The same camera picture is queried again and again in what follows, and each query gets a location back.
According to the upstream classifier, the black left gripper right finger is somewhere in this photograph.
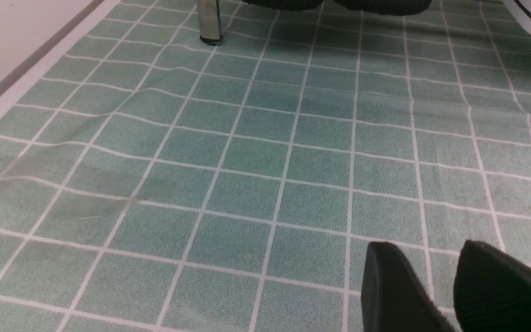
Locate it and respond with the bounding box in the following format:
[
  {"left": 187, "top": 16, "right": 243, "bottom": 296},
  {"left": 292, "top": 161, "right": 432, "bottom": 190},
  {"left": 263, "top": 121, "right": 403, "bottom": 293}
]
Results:
[{"left": 453, "top": 240, "right": 531, "bottom": 332}]

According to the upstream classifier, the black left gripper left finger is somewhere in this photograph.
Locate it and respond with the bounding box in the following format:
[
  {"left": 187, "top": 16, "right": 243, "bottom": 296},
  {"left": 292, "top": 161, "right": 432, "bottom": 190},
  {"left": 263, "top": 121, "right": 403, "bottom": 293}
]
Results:
[{"left": 361, "top": 242, "right": 455, "bottom": 332}]

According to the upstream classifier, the black knit sneaker right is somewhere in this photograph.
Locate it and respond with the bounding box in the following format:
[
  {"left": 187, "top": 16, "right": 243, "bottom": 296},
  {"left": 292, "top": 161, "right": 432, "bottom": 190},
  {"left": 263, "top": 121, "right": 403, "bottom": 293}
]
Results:
[{"left": 334, "top": 0, "right": 432, "bottom": 16}]

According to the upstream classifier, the green checkered floor mat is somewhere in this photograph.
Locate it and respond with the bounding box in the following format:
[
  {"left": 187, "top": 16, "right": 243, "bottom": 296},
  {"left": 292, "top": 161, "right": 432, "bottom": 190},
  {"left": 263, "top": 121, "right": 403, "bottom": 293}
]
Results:
[{"left": 0, "top": 0, "right": 531, "bottom": 332}]

